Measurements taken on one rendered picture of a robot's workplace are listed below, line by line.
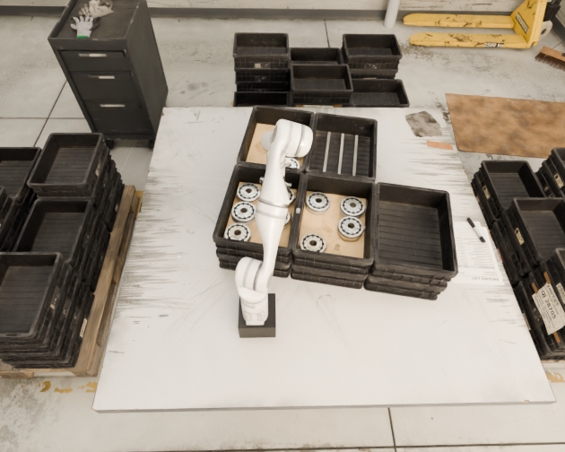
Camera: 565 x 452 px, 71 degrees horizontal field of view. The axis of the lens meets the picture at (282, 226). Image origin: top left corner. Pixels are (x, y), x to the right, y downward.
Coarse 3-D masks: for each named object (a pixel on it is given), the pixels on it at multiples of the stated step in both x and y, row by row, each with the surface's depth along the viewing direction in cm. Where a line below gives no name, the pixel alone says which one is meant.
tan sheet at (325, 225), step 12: (312, 192) 174; (336, 204) 170; (312, 216) 166; (324, 216) 166; (336, 216) 166; (300, 228) 162; (312, 228) 163; (324, 228) 163; (336, 228) 163; (336, 240) 159; (360, 240) 159; (336, 252) 156; (348, 252) 156; (360, 252) 156
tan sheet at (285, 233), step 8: (240, 184) 176; (256, 184) 176; (296, 192) 174; (288, 208) 168; (224, 232) 160; (256, 232) 161; (288, 232) 161; (256, 240) 158; (280, 240) 159; (288, 240) 159
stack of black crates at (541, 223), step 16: (512, 208) 222; (528, 208) 226; (544, 208) 227; (560, 208) 223; (496, 224) 236; (512, 224) 222; (528, 224) 223; (544, 224) 223; (560, 224) 223; (496, 240) 237; (512, 240) 222; (528, 240) 208; (544, 240) 216; (560, 240) 217; (512, 256) 222; (528, 256) 208; (544, 256) 210; (512, 272) 220; (528, 272) 210; (512, 288) 224
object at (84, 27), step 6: (72, 18) 244; (84, 18) 244; (90, 18) 243; (96, 18) 245; (72, 24) 239; (78, 24) 239; (84, 24) 239; (90, 24) 240; (96, 24) 241; (78, 30) 237; (84, 30) 236; (90, 30) 238; (78, 36) 233; (84, 36) 234
